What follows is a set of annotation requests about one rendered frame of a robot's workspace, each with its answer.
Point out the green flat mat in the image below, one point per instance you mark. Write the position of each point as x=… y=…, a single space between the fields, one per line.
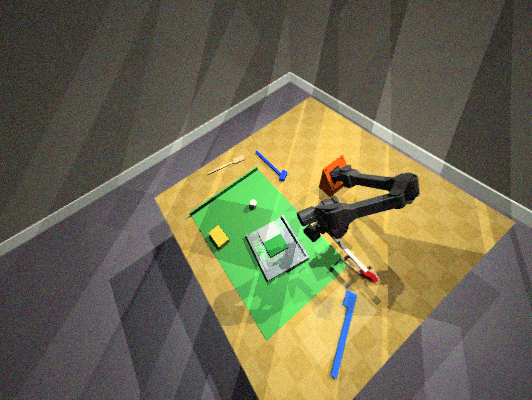
x=271 y=303

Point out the yellow rectangular block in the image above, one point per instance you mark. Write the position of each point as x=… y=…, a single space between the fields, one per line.
x=219 y=236

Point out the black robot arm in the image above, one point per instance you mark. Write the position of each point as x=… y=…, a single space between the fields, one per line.
x=402 y=189

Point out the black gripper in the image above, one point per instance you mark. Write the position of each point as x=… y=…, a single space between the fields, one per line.
x=312 y=233

